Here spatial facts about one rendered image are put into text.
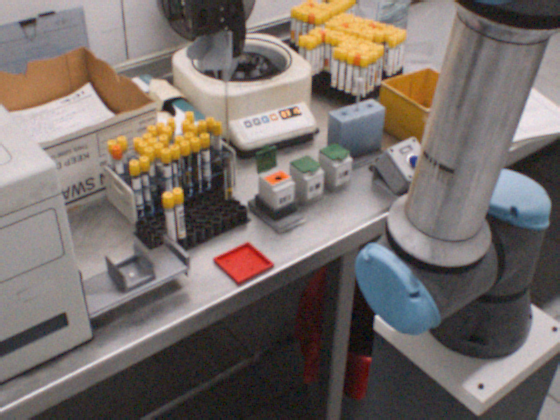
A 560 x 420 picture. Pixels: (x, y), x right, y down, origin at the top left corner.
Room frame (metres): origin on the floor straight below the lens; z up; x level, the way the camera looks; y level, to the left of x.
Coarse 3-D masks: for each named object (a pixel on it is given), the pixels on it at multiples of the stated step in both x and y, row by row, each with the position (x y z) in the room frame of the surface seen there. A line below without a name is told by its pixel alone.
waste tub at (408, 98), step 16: (384, 80) 1.29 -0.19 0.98; (400, 80) 1.31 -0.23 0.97; (416, 80) 1.33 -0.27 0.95; (432, 80) 1.34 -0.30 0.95; (384, 96) 1.27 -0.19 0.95; (400, 96) 1.23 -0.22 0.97; (416, 96) 1.34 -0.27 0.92; (432, 96) 1.33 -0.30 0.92; (400, 112) 1.23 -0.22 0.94; (416, 112) 1.20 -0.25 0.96; (384, 128) 1.26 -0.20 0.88; (400, 128) 1.23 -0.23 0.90; (416, 128) 1.19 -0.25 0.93
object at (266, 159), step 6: (264, 150) 1.00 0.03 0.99; (270, 150) 1.01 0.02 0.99; (258, 156) 0.99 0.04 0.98; (264, 156) 1.00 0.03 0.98; (270, 156) 1.01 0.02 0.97; (276, 156) 1.01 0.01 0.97; (258, 162) 0.99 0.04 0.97; (264, 162) 1.00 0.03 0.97; (270, 162) 1.01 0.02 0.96; (276, 162) 1.01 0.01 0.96; (258, 168) 0.99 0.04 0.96; (264, 168) 1.00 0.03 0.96; (270, 168) 1.00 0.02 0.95; (258, 174) 0.99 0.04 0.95
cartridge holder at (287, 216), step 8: (248, 200) 1.00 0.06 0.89; (256, 200) 0.98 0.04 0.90; (264, 200) 0.97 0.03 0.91; (296, 200) 0.97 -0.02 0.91; (256, 208) 0.98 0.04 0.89; (264, 208) 0.97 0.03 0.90; (272, 208) 0.95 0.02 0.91; (280, 208) 0.95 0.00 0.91; (288, 208) 0.96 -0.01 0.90; (296, 208) 0.97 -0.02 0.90; (264, 216) 0.96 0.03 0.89; (272, 216) 0.95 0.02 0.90; (280, 216) 0.95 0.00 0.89; (288, 216) 0.96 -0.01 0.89; (296, 216) 0.96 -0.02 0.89; (304, 216) 0.96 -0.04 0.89; (272, 224) 0.94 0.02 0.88; (280, 224) 0.94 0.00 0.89; (288, 224) 0.94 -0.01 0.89; (296, 224) 0.95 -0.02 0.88; (280, 232) 0.93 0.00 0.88
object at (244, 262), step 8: (232, 248) 0.88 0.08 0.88; (240, 248) 0.89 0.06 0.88; (248, 248) 0.89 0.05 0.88; (256, 248) 0.88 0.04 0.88; (216, 256) 0.86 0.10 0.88; (224, 256) 0.87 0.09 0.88; (232, 256) 0.87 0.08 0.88; (240, 256) 0.87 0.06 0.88; (248, 256) 0.87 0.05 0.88; (256, 256) 0.87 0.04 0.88; (264, 256) 0.86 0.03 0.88; (224, 264) 0.85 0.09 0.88; (232, 264) 0.85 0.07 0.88; (240, 264) 0.85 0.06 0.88; (248, 264) 0.85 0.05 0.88; (256, 264) 0.85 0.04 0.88; (264, 264) 0.85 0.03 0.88; (272, 264) 0.85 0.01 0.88; (232, 272) 0.83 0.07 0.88; (240, 272) 0.83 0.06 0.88; (248, 272) 0.83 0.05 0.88; (256, 272) 0.83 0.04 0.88; (240, 280) 0.81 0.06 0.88
